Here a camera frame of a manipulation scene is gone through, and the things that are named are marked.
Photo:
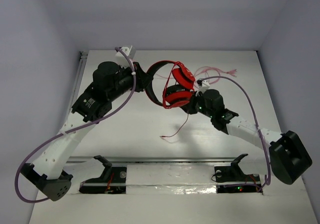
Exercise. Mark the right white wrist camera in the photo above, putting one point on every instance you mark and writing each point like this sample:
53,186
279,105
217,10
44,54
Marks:
203,86

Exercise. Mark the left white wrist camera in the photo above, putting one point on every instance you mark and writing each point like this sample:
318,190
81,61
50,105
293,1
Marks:
123,51

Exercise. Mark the red black headphones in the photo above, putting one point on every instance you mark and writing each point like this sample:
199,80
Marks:
179,86

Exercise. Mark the aluminium rail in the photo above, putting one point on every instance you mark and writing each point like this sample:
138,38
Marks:
141,160
82,62

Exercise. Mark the aluminium rail front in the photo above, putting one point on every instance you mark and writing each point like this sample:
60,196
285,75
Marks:
141,160

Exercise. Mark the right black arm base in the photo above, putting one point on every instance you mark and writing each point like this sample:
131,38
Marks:
230,179

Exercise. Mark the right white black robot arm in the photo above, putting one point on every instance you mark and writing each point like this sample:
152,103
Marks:
284,155

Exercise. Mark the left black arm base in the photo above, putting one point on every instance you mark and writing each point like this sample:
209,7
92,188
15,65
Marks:
112,180

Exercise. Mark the aluminium rail left side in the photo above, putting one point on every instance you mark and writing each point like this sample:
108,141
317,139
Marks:
82,62

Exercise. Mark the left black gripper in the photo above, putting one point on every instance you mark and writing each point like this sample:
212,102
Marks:
139,76

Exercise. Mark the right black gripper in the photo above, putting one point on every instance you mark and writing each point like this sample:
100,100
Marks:
189,107

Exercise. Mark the white foam block with tape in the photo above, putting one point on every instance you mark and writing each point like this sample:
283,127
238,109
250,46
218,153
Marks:
170,179

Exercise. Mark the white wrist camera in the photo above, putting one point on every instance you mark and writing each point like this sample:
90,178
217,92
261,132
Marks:
203,86
123,51

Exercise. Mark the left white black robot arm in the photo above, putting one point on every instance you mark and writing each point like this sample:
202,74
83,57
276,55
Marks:
111,89

